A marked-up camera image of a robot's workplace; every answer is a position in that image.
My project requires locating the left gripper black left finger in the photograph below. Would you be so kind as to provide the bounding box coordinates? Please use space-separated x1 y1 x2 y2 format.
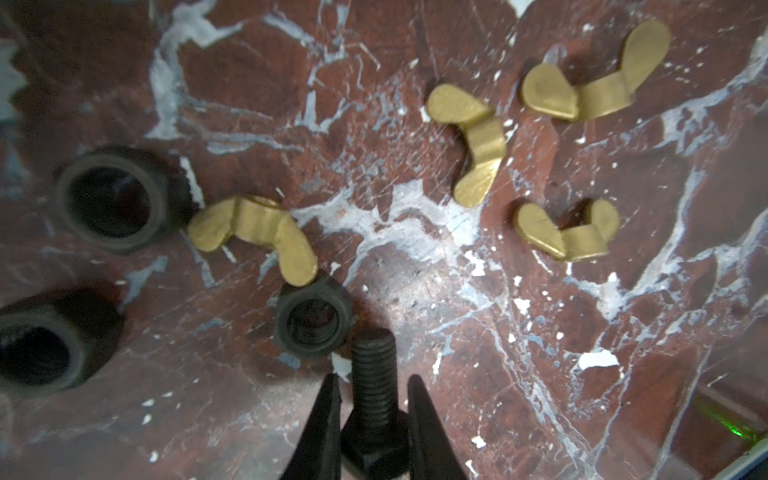
281 374 341 480

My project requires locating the brass wing nut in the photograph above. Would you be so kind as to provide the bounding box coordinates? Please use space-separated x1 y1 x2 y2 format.
187 195 319 287
513 199 620 262
520 19 672 123
426 84 507 208

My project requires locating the black hex bolt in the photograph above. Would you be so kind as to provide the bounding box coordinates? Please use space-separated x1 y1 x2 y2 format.
341 327 409 479

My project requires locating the black hex nut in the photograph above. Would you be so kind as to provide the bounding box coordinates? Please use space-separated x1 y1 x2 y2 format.
274 273 356 359
55 145 192 255
1 287 124 396

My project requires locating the black hex nut on table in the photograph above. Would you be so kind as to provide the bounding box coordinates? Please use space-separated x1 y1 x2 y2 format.
1 287 124 396

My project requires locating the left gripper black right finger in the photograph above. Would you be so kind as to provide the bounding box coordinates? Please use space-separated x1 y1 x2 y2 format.
407 375 467 480

